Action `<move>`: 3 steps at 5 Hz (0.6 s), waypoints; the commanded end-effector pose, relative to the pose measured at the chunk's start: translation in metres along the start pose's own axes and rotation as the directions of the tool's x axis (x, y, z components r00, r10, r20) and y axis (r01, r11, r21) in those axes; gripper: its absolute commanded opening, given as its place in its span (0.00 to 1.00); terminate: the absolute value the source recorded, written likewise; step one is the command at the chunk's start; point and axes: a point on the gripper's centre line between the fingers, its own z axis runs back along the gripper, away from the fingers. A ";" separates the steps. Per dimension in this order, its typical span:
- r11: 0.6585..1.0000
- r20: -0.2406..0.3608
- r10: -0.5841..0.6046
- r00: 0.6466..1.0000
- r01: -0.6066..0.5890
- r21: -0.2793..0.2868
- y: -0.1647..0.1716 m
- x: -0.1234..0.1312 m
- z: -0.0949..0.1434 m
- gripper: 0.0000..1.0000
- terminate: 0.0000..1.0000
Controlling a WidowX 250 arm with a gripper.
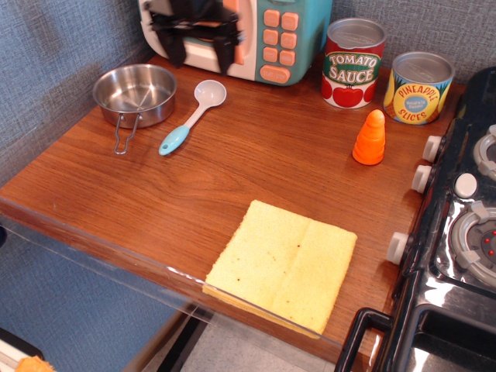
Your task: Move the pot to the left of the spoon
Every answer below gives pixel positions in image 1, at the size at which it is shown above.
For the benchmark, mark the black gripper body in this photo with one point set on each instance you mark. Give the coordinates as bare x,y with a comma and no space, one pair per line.
208,20

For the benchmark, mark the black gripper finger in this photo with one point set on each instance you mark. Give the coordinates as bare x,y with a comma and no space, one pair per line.
225,48
173,46

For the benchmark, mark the small stainless steel pot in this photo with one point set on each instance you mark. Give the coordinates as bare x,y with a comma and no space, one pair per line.
134,97

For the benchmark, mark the toy microwave teal and white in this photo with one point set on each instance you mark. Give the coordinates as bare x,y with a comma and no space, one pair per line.
277,44

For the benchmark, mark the tomato sauce can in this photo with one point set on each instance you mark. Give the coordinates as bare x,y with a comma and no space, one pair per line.
353,53

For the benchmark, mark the orange toy carrot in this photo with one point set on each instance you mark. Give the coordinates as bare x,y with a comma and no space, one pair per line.
369,146

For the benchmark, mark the pineapple slices can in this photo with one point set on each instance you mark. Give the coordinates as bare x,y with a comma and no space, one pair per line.
418,85

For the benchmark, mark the yellow sponge cloth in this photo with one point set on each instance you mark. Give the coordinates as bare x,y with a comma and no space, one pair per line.
283,267

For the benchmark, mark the clear acrylic table guard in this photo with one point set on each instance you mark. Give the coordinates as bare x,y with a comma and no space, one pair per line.
85,314

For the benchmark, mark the black toy stove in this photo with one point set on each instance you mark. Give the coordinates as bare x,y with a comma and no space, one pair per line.
443,316

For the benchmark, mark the orange striped object at corner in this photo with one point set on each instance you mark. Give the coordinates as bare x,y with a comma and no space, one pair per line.
28,364

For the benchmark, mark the white spoon with teal handle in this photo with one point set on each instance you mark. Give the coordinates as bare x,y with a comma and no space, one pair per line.
208,94

